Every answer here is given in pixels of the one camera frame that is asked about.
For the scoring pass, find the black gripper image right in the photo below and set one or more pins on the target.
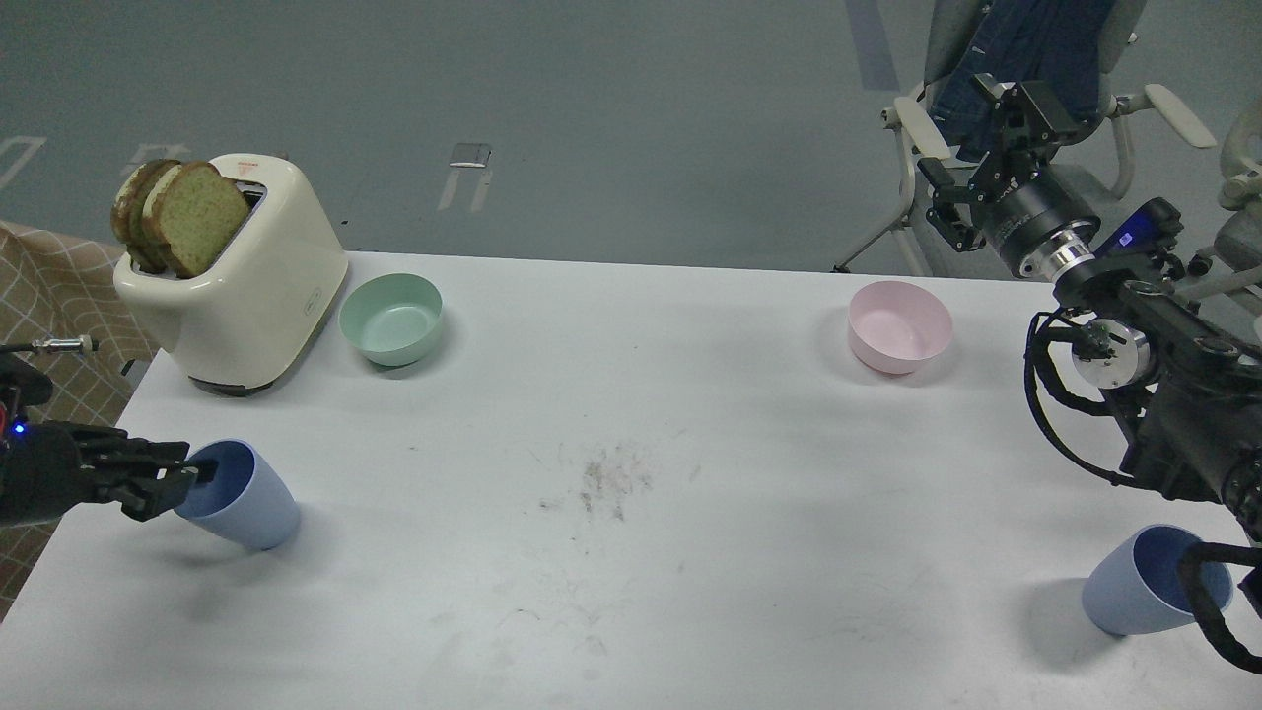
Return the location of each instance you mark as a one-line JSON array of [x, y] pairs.
[[1011, 202]]

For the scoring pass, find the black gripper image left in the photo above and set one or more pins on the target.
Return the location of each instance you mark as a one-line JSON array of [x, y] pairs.
[[63, 465]]

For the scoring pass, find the blue cup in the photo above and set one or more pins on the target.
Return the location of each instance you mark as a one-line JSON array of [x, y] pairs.
[[1136, 590], [246, 502]]

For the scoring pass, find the grey office chair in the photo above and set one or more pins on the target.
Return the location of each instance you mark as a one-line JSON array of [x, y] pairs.
[[917, 136]]

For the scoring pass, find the blue denim jacket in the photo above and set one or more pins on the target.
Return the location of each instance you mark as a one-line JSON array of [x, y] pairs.
[[1016, 41]]

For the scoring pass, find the cream toaster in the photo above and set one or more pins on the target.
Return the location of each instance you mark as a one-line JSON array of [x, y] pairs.
[[241, 325]]

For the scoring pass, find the pink bowl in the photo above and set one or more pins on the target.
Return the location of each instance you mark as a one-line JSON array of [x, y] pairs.
[[897, 328]]

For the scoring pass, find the brown patterned cloth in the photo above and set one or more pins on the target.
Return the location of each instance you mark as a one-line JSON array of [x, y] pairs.
[[58, 286]]

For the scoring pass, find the rear bread slice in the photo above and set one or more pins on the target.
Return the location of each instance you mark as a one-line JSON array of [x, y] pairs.
[[126, 215]]

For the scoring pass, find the bread slice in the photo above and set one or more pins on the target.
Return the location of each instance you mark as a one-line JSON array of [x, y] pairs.
[[191, 215], [126, 215]]

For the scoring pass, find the front bread slice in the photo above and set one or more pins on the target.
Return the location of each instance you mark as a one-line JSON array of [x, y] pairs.
[[191, 215]]

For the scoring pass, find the green bowl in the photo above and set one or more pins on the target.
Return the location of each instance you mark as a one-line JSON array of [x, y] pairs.
[[394, 320]]

